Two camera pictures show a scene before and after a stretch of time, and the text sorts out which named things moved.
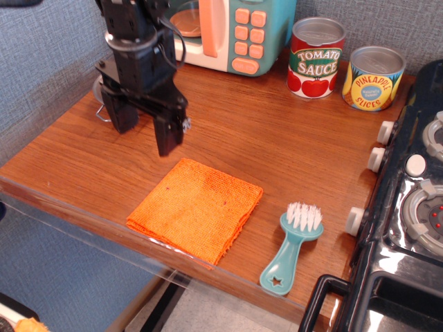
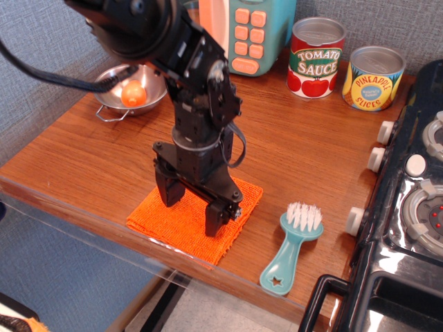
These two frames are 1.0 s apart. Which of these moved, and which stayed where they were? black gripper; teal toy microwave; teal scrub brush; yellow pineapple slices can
Moved: black gripper
Stayed: teal toy microwave; teal scrub brush; yellow pineapple slices can
